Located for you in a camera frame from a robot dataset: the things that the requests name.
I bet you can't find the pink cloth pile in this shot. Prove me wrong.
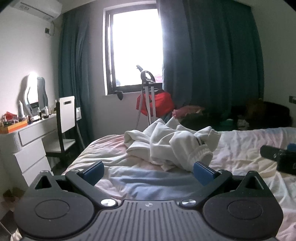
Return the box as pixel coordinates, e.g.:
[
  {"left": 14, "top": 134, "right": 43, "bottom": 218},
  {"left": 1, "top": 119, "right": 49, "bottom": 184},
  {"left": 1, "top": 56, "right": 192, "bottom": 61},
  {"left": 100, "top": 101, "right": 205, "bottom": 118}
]
[{"left": 171, "top": 105, "right": 206, "bottom": 118}]

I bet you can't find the wavy lit mirror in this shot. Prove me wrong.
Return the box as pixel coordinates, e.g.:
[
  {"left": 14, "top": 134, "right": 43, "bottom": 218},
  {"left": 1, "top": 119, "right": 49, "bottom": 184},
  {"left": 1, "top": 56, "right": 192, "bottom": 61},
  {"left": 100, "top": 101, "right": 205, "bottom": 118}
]
[{"left": 23, "top": 72, "right": 49, "bottom": 112}]

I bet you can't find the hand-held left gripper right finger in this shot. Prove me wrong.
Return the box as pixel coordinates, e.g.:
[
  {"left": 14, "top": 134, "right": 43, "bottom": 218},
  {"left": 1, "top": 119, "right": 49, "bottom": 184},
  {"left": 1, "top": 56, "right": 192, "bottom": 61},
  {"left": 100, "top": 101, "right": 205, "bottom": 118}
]
[{"left": 180, "top": 161, "right": 267, "bottom": 208}]

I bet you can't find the orange tray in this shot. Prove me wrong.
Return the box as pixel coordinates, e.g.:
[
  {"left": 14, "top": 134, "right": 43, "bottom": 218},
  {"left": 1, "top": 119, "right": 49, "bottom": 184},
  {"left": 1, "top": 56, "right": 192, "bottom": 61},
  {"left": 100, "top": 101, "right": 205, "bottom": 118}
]
[{"left": 0, "top": 120, "right": 28, "bottom": 134}]

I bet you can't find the white dressing table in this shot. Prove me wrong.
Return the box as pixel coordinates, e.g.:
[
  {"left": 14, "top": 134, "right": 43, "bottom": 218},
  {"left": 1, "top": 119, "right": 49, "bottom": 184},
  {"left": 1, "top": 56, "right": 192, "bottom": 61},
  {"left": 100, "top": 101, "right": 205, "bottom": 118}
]
[{"left": 0, "top": 113, "right": 61, "bottom": 189}]

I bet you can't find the white air conditioner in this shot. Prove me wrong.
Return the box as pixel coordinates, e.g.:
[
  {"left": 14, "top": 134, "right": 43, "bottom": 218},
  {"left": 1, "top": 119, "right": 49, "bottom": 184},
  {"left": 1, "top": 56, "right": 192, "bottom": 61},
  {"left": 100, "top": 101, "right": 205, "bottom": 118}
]
[{"left": 9, "top": 0, "right": 63, "bottom": 22}]

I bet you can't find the wide teal curtain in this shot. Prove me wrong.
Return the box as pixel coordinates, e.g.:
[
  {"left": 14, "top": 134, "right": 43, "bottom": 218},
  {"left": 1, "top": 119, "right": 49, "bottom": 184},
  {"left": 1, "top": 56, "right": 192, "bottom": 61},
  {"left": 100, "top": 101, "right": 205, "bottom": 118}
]
[{"left": 157, "top": 0, "right": 265, "bottom": 121}]

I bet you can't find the black framed window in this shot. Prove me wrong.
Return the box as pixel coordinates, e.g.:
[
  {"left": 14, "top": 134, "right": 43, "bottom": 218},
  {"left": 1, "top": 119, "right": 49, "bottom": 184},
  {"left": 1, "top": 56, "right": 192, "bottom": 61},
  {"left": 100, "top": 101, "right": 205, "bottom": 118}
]
[{"left": 103, "top": 7, "right": 165, "bottom": 96}]

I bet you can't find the green cloth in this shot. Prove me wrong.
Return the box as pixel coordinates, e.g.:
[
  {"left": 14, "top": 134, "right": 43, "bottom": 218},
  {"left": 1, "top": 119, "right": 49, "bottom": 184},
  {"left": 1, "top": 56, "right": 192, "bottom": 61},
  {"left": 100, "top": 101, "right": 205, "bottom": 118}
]
[{"left": 220, "top": 118, "right": 237, "bottom": 131}]

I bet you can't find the pile of dark clothes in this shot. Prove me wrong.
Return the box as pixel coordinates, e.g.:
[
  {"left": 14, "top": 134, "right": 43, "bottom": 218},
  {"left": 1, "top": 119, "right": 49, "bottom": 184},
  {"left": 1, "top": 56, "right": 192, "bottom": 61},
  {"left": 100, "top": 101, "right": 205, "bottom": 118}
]
[{"left": 231, "top": 98, "right": 292, "bottom": 130}]

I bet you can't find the narrow teal curtain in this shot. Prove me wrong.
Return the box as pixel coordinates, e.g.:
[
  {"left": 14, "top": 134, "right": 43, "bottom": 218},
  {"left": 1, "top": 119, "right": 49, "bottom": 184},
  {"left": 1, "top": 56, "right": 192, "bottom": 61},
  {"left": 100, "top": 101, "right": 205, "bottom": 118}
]
[{"left": 58, "top": 10, "right": 110, "bottom": 149}]

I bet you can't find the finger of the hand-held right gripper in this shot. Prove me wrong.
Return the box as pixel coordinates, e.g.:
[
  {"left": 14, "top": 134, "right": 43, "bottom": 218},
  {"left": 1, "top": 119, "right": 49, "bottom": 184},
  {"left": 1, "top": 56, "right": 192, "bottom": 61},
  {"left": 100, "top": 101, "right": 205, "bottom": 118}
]
[{"left": 260, "top": 145, "right": 281, "bottom": 161}]

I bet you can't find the white black chair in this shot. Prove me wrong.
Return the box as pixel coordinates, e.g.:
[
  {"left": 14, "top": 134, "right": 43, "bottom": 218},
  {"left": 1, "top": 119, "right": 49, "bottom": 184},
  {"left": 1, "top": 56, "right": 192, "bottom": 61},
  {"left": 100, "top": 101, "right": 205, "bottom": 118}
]
[{"left": 45, "top": 96, "right": 79, "bottom": 163}]

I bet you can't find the red bag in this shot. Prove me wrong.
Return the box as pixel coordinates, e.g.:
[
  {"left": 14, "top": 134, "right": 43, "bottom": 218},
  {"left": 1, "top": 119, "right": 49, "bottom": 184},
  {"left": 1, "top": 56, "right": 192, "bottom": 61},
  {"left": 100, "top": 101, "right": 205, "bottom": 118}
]
[{"left": 136, "top": 89, "right": 175, "bottom": 117}]

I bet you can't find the silver tripod stand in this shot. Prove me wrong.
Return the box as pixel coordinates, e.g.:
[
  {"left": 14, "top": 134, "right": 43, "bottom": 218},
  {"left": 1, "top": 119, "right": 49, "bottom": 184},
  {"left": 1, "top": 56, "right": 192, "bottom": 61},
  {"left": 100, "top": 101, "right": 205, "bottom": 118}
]
[{"left": 135, "top": 65, "right": 162, "bottom": 126}]

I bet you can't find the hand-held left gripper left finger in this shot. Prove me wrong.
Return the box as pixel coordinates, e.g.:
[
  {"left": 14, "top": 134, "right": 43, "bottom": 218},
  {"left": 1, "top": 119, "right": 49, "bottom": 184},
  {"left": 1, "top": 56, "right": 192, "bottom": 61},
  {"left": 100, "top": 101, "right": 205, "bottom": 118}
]
[{"left": 30, "top": 161, "right": 117, "bottom": 208}]

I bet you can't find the row of cosmetic bottles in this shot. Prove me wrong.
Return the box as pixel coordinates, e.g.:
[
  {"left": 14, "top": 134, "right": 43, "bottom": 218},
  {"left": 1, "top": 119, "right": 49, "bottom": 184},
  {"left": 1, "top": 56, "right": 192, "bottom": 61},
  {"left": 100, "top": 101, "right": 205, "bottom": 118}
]
[{"left": 28, "top": 100, "right": 57, "bottom": 122}]

